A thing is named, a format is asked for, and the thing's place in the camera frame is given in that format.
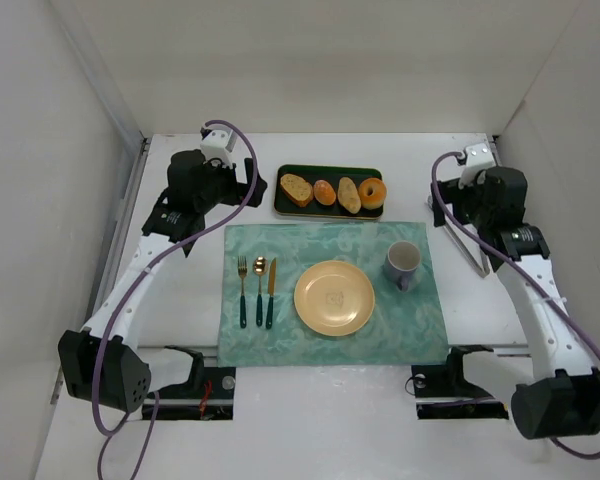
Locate metal serving tongs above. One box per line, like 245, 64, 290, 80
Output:
443, 222, 491, 279

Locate glazed bagel ring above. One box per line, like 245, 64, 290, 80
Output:
357, 177, 388, 210

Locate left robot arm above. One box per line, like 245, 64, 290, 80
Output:
58, 149, 267, 414

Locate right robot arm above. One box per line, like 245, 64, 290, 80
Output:
431, 166, 600, 445

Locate sliced bread piece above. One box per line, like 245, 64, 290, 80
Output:
279, 173, 314, 208

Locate oblong potato-shaped bread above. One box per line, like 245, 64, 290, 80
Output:
337, 177, 361, 215

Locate dark green rectangular tray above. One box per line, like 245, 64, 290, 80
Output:
274, 164, 384, 220

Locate teal patterned placemat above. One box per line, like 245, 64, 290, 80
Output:
218, 222, 449, 367

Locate round orange bun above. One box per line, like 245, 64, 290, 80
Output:
313, 180, 337, 206

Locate lavender mug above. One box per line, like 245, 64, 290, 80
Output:
383, 241, 422, 292

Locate yellow round plate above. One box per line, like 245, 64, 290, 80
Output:
294, 260, 375, 337

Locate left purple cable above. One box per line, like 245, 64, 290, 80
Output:
91, 119, 259, 480

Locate purple cable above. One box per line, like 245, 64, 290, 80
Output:
91, 119, 259, 480
430, 152, 600, 460

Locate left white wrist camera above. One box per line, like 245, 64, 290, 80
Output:
200, 129, 236, 165

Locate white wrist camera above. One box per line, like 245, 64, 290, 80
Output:
457, 143, 496, 189
200, 129, 236, 165

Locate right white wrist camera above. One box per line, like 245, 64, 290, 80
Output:
457, 143, 496, 189

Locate gold spoon green handle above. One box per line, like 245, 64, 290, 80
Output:
253, 256, 267, 327

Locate gold fork green handle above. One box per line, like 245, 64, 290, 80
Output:
237, 256, 248, 329

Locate gold knife green handle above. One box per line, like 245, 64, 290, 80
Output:
265, 258, 277, 330

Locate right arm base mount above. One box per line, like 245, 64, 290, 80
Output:
405, 345, 509, 420

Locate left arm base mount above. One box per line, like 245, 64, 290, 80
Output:
141, 346, 236, 421

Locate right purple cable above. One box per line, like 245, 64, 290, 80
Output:
430, 152, 600, 460

